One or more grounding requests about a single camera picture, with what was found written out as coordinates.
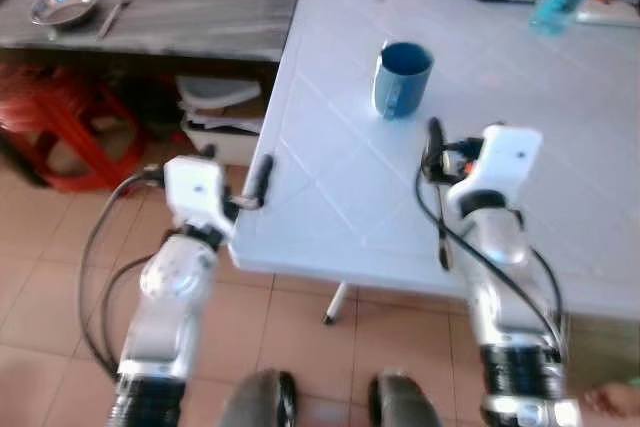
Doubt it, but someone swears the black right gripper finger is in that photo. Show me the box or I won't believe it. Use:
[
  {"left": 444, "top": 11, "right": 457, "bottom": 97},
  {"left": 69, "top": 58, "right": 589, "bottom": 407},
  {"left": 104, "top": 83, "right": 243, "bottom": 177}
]
[{"left": 421, "top": 117, "right": 448, "bottom": 184}]

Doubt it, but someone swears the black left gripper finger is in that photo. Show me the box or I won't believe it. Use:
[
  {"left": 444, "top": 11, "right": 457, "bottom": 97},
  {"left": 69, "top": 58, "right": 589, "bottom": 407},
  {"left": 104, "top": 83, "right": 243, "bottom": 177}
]
[{"left": 245, "top": 154, "right": 275, "bottom": 211}]

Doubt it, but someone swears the blue mug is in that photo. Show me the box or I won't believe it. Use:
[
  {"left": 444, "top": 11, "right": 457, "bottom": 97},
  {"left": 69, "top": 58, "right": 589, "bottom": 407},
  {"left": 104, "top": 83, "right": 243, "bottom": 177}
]
[{"left": 372, "top": 41, "right": 436, "bottom": 122}]

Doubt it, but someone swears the white plastic container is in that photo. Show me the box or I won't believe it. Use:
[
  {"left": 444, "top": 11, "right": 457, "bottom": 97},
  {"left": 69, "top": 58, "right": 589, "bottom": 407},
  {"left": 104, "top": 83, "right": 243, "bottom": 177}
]
[{"left": 176, "top": 75, "right": 265, "bottom": 166}]

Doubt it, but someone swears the white table leg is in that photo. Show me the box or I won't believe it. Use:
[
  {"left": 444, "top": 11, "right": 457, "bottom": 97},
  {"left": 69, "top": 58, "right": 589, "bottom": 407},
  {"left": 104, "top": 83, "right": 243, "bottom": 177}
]
[{"left": 322, "top": 282, "right": 350, "bottom": 326}]

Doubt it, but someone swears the red plastic stool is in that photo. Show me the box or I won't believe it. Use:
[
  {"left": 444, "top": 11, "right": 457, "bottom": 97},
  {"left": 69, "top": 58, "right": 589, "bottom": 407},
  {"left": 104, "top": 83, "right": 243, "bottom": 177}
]
[{"left": 0, "top": 60, "right": 141, "bottom": 195}]

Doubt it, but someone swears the flat white object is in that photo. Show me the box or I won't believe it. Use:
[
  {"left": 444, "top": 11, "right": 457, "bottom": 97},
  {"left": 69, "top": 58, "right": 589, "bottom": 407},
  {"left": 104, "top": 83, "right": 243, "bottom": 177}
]
[{"left": 575, "top": 0, "right": 640, "bottom": 28}]

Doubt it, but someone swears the grey right robot leg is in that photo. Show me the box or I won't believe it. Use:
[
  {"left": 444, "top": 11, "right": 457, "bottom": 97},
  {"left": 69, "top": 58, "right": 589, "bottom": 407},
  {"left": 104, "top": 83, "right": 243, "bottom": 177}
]
[{"left": 368, "top": 371, "right": 442, "bottom": 427}]

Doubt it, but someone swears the steel plate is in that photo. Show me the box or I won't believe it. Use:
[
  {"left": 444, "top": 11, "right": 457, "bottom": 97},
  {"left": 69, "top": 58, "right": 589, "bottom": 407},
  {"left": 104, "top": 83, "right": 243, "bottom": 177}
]
[{"left": 28, "top": 0, "right": 100, "bottom": 29}]

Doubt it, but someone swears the bare person foot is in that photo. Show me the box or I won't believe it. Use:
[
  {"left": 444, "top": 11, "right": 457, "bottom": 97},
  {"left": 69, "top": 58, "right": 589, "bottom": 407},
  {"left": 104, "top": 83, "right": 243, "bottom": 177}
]
[{"left": 584, "top": 384, "right": 640, "bottom": 419}]

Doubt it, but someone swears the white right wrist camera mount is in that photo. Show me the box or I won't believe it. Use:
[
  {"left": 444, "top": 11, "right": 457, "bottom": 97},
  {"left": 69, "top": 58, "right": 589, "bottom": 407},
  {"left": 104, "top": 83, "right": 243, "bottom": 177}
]
[{"left": 447, "top": 125, "right": 544, "bottom": 214}]

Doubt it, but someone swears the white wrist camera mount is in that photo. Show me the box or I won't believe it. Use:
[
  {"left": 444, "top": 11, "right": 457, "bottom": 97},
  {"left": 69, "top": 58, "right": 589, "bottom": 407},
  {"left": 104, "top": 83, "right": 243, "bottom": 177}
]
[
  {"left": 163, "top": 156, "right": 238, "bottom": 240},
  {"left": 447, "top": 125, "right": 544, "bottom": 214}
]

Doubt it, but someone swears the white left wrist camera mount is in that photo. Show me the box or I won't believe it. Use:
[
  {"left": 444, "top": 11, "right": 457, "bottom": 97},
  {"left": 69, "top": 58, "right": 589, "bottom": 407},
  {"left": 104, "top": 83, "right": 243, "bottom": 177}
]
[{"left": 163, "top": 156, "right": 238, "bottom": 240}]

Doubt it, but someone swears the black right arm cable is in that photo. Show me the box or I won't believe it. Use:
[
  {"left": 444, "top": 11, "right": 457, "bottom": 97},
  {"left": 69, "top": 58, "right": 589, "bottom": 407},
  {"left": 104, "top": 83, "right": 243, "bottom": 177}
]
[{"left": 414, "top": 162, "right": 567, "bottom": 360}]

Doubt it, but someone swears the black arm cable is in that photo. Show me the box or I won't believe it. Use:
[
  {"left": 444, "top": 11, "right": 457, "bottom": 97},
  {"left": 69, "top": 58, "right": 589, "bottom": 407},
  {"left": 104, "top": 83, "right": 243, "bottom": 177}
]
[
  {"left": 414, "top": 162, "right": 567, "bottom": 360},
  {"left": 77, "top": 171, "right": 167, "bottom": 380}
]

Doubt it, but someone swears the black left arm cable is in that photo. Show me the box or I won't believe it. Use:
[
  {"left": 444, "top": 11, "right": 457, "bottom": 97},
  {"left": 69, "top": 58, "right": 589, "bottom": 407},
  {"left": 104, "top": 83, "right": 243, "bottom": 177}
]
[{"left": 77, "top": 171, "right": 167, "bottom": 380}]

